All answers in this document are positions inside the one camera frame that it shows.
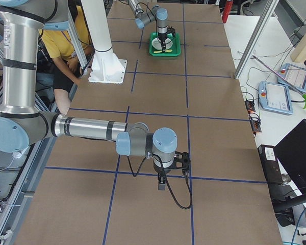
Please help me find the black computer box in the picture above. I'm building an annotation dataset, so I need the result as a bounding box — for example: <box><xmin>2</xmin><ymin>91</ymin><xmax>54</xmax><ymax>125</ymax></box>
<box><xmin>258</xmin><ymin>144</ymin><xmax>291</xmax><ymax>185</ymax></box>

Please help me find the far teach pendant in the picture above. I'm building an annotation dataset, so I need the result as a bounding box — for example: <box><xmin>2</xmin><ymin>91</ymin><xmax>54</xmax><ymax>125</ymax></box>
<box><xmin>278</xmin><ymin>63</ymin><xmax>306</xmax><ymax>92</ymax></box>

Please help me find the near teach pendant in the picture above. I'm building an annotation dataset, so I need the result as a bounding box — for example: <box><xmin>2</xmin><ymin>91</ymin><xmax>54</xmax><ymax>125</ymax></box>
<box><xmin>259</xmin><ymin>81</ymin><xmax>293</xmax><ymax>115</ymax></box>

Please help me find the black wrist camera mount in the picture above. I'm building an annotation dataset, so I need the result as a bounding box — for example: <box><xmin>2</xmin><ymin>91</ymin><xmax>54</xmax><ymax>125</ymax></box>
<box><xmin>167</xmin><ymin>26</ymin><xmax>176</xmax><ymax>37</ymax></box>
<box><xmin>172</xmin><ymin>151</ymin><xmax>191</xmax><ymax>172</ymax></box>

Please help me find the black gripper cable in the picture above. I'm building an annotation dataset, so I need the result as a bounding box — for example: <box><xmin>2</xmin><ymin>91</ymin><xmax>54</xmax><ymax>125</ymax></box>
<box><xmin>126</xmin><ymin>154</ymin><xmax>193</xmax><ymax>210</ymax></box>

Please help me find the green handled reacher tool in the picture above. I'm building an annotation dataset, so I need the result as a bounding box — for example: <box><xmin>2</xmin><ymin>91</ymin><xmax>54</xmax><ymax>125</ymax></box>
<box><xmin>252</xmin><ymin>55</ymin><xmax>306</xmax><ymax>115</ymax></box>

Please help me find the aluminium frame post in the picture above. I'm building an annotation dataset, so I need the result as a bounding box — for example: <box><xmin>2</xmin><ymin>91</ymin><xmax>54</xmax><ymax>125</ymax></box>
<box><xmin>234</xmin><ymin>0</ymin><xmax>279</xmax><ymax>79</ymax></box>

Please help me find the teach pendant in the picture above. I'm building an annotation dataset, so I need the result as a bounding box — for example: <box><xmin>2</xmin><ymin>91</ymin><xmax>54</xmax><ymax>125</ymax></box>
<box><xmin>278</xmin><ymin>63</ymin><xmax>306</xmax><ymax>92</ymax></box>
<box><xmin>259</xmin><ymin>81</ymin><xmax>293</xmax><ymax>115</ymax></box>

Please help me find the white round plate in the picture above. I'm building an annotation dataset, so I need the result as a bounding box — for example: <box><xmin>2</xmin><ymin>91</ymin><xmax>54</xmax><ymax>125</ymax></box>
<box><xmin>151</xmin><ymin>38</ymin><xmax>173</xmax><ymax>51</ymax></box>

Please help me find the person in yellow shirt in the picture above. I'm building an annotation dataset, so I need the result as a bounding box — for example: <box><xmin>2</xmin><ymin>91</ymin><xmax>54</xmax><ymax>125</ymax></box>
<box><xmin>41</xmin><ymin>1</ymin><xmax>93</xmax><ymax>114</ymax></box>

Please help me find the green plastic tray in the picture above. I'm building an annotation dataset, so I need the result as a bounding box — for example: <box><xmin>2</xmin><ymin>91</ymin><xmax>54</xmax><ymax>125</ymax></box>
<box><xmin>149</xmin><ymin>32</ymin><xmax>181</xmax><ymax>57</ymax></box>

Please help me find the orange black power strip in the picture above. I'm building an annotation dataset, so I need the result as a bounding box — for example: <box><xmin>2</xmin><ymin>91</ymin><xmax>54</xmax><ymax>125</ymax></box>
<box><xmin>244</xmin><ymin>100</ymin><xmax>262</xmax><ymax>135</ymax></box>

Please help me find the yellow plastic spoon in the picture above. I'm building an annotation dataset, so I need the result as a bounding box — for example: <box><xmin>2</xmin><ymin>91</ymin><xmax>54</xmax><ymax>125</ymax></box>
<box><xmin>154</xmin><ymin>49</ymin><xmax>173</xmax><ymax>54</ymax></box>

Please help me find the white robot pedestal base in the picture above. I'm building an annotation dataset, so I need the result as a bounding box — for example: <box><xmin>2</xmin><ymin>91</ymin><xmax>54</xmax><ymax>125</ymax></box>
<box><xmin>81</xmin><ymin>0</ymin><xmax>127</xmax><ymax>84</ymax></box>

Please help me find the black monitor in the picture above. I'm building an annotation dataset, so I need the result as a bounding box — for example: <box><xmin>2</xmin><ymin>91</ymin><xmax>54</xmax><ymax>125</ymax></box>
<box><xmin>273</xmin><ymin>119</ymin><xmax>306</xmax><ymax>212</ymax></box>

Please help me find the red fire extinguisher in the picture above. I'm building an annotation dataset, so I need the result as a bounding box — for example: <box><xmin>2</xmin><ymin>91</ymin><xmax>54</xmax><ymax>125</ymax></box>
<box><xmin>222</xmin><ymin>0</ymin><xmax>233</xmax><ymax>23</ymax></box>

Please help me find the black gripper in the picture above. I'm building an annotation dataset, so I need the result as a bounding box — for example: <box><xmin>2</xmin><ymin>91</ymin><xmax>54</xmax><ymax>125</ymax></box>
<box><xmin>157</xmin><ymin>26</ymin><xmax>167</xmax><ymax>50</ymax></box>
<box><xmin>154</xmin><ymin>160</ymin><xmax>173</xmax><ymax>191</ymax></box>

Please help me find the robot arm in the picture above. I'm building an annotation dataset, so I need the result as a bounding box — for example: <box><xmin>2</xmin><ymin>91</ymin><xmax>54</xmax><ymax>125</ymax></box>
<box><xmin>0</xmin><ymin>1</ymin><xmax>179</xmax><ymax>190</ymax></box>
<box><xmin>127</xmin><ymin>1</ymin><xmax>168</xmax><ymax>51</ymax></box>

